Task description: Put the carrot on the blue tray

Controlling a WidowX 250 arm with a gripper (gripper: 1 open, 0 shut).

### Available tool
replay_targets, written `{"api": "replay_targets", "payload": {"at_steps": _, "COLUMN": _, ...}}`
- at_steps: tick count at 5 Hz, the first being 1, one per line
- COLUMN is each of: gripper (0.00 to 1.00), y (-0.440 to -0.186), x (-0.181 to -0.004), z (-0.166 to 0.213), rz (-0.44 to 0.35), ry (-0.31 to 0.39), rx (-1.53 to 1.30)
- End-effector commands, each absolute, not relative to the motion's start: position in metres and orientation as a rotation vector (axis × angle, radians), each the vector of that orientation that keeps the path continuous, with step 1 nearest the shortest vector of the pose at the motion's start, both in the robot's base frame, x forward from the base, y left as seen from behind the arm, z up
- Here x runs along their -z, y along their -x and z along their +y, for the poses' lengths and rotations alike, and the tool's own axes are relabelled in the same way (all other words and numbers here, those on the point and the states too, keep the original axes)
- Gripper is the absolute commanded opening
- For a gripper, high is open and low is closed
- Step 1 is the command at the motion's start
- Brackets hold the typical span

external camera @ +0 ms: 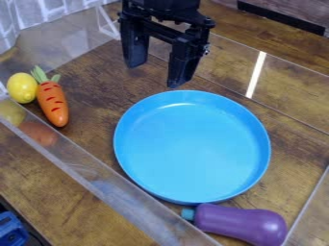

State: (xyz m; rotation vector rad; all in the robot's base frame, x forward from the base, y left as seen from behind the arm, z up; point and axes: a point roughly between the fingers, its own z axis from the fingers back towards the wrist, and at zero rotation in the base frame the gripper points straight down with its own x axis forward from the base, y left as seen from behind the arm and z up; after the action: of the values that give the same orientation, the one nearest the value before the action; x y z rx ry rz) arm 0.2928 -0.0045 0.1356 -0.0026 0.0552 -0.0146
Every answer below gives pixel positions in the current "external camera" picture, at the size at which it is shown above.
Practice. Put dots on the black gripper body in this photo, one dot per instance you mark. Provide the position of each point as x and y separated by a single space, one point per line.
142 16

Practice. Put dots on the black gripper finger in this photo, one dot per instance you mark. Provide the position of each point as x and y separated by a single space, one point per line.
190 46
134 44

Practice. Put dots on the orange toy carrot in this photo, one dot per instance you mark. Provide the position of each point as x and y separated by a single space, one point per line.
51 97

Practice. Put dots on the round blue tray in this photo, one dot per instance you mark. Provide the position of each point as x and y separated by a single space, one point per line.
191 147

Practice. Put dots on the white mesh curtain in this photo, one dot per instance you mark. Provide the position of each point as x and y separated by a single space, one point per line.
21 14

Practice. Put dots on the yellow toy lemon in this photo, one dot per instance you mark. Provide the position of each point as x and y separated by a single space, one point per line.
21 87

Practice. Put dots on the purple toy eggplant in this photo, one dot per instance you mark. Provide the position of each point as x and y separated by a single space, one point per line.
257 226

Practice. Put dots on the blue device corner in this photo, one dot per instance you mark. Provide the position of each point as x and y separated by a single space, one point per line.
13 234

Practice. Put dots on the clear acrylic barrier wall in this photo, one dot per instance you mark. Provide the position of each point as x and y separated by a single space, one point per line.
60 176

